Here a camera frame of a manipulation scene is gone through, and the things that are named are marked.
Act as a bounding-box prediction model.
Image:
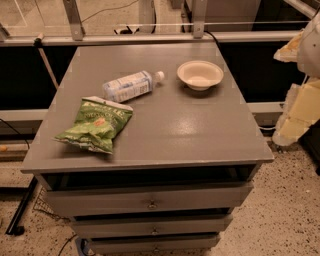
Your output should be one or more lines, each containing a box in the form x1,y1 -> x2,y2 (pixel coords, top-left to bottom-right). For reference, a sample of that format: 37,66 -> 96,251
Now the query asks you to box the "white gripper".
272,13 -> 320,146

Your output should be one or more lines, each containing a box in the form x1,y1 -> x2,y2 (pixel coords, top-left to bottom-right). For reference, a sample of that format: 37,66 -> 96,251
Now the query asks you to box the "clear blue plastic water bottle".
102,71 -> 165,103

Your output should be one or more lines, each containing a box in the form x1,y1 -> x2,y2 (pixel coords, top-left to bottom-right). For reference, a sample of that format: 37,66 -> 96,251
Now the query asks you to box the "white paper bowl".
177,61 -> 224,91

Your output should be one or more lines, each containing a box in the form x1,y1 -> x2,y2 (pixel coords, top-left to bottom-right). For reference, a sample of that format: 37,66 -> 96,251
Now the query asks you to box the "grey drawer cabinet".
20,43 -> 275,256

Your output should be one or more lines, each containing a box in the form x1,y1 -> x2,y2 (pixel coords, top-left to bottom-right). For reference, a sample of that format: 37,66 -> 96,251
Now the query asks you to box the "bottom grey drawer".
89,233 -> 220,254

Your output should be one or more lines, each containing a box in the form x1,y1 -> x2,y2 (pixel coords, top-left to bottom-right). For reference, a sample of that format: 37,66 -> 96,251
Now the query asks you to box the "green chip bag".
54,96 -> 133,154

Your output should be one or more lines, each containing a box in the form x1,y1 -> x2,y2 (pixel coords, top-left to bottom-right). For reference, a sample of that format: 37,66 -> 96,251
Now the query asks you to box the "middle grey drawer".
72,214 -> 233,238

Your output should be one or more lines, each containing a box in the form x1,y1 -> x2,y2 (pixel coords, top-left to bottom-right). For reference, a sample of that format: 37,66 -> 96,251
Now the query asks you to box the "black metal floor bar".
5,177 -> 37,236

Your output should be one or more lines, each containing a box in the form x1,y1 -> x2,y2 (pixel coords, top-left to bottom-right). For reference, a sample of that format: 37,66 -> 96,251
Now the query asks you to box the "grey metal rail frame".
0,0 -> 316,46

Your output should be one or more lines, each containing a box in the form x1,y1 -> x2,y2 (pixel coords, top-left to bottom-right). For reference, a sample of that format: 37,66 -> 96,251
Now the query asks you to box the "black cable on left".
0,118 -> 31,149

